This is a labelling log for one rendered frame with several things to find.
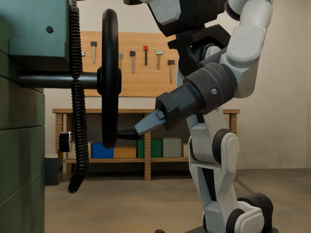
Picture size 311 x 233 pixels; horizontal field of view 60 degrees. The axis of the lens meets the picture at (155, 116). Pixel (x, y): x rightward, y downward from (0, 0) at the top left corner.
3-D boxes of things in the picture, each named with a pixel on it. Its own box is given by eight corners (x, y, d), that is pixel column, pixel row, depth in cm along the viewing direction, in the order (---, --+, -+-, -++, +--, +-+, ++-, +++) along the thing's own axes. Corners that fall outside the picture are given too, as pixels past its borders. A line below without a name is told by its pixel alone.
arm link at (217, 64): (223, 118, 58) (264, 92, 60) (224, 85, 50) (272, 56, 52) (193, 87, 65) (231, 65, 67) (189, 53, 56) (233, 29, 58)
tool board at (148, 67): (215, 96, 385) (215, 34, 386) (72, 95, 367) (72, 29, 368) (214, 97, 390) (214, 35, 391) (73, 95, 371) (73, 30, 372)
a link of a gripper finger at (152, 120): (132, 124, 53) (158, 108, 54) (139, 137, 53) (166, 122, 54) (131, 122, 52) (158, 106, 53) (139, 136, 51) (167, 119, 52)
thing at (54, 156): (59, 185, 77) (59, 157, 77) (12, 187, 74) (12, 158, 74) (63, 179, 85) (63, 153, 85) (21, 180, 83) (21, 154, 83)
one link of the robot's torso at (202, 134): (209, 154, 124) (192, 52, 117) (244, 158, 111) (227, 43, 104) (187, 166, 114) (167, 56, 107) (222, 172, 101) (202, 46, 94)
